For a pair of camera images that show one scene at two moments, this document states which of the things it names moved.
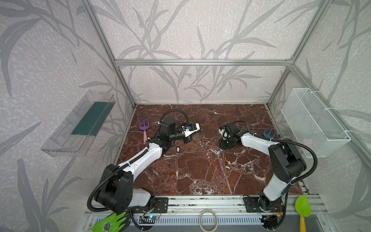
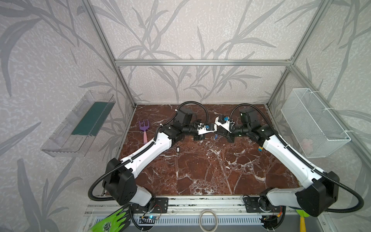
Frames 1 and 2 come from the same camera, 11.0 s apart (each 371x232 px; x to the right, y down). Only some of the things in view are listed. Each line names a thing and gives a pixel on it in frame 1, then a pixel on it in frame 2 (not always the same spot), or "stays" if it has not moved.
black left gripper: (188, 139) to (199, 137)
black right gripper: (225, 143) to (225, 133)
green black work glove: (112, 224) stays
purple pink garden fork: (144, 128) stays
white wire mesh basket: (313, 123) stays
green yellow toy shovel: (303, 208) stays
